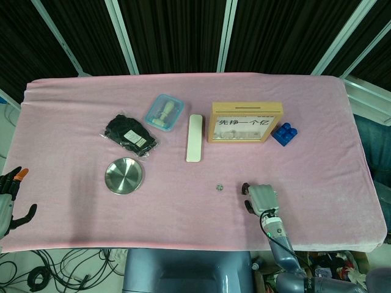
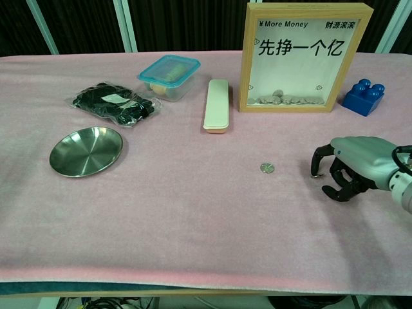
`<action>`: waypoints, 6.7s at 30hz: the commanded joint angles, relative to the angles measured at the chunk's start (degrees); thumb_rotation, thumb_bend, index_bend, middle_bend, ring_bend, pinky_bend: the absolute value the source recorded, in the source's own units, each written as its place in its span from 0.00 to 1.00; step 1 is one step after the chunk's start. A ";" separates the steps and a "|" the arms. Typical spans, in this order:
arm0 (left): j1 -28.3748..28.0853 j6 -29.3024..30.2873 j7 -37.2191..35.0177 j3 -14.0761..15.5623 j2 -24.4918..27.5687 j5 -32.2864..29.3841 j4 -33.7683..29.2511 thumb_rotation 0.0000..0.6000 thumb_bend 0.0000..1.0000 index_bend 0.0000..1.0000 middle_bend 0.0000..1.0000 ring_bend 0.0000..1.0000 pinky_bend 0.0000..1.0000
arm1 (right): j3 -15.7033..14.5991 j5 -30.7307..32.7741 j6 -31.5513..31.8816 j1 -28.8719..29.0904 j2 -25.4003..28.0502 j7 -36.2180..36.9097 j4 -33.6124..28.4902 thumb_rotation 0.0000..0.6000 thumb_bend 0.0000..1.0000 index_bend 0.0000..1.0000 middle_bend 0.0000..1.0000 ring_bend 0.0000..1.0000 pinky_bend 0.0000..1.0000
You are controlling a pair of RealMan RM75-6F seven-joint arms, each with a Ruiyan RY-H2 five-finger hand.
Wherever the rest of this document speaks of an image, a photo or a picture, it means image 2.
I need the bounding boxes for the black pleated curtain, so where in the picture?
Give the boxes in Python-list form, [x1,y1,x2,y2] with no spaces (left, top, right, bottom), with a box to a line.
[0,0,412,56]

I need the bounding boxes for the black floor cable bundle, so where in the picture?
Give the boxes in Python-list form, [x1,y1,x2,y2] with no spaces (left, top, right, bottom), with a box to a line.
[57,295,160,309]

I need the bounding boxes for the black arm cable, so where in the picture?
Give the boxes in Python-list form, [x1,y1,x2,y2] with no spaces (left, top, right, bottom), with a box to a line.
[391,145,412,176]

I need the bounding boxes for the wooden stamp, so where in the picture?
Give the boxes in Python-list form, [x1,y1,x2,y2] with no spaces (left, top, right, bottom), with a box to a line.
[150,63,188,95]

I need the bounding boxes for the white pink pencil case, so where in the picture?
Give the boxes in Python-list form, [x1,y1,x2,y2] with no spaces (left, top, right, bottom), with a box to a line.
[202,79,232,135]

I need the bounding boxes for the pile of silver coins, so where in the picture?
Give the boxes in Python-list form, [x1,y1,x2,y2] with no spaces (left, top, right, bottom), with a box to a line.
[249,90,324,106]

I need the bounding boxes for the round steel plate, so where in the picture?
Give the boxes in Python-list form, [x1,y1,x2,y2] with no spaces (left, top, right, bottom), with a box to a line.
[49,126,124,178]

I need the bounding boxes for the wooden money box frame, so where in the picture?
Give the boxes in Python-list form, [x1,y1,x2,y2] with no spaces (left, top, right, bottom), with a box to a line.
[238,2,375,113]

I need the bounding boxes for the white frame post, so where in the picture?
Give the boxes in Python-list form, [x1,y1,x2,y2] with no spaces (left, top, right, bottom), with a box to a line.
[25,0,61,55]
[112,0,138,53]
[381,0,412,54]

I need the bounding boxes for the teal underlay cloth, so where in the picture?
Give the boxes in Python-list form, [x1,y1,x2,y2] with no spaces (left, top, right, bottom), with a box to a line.
[0,281,207,295]

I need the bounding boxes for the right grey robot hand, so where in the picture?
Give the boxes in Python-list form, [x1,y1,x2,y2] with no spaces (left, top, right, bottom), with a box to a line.
[310,136,400,203]

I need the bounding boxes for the blue toy building brick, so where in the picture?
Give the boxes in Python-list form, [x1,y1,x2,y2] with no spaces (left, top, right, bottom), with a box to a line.
[341,78,386,117]

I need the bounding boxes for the clear container teal lid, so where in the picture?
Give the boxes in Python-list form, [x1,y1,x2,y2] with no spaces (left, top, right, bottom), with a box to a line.
[137,54,201,103]

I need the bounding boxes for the black items plastic bag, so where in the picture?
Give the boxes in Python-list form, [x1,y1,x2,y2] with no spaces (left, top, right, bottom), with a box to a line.
[65,82,163,129]

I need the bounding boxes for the pink tablecloth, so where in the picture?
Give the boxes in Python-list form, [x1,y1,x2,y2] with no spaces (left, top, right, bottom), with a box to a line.
[0,50,412,294]

